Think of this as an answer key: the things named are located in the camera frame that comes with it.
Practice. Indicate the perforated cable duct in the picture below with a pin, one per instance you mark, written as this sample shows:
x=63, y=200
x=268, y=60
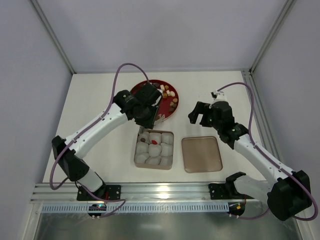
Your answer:
x=136, y=207

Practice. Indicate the metal tongs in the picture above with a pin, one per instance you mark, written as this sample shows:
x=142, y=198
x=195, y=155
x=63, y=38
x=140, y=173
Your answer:
x=159, y=119

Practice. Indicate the red round tray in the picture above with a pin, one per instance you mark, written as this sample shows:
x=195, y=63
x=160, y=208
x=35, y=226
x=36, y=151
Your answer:
x=172, y=105

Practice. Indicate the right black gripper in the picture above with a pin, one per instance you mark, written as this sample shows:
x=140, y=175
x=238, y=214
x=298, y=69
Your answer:
x=205, y=116

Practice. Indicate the gold square tin box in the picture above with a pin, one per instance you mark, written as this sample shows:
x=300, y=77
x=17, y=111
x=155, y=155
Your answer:
x=154, y=156

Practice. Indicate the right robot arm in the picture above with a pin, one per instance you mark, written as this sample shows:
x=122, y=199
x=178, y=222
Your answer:
x=286, y=192

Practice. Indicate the aluminium rail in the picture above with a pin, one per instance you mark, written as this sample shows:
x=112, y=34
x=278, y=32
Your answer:
x=130, y=191

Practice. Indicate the gold tin lid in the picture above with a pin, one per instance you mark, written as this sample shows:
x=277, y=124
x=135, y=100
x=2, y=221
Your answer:
x=201, y=154

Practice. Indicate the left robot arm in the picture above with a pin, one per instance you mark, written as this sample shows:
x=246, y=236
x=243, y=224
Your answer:
x=69, y=152

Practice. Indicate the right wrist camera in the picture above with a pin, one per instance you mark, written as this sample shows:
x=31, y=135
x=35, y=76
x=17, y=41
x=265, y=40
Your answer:
x=218, y=96

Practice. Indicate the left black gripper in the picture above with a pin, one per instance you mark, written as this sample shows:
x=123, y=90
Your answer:
x=146, y=122

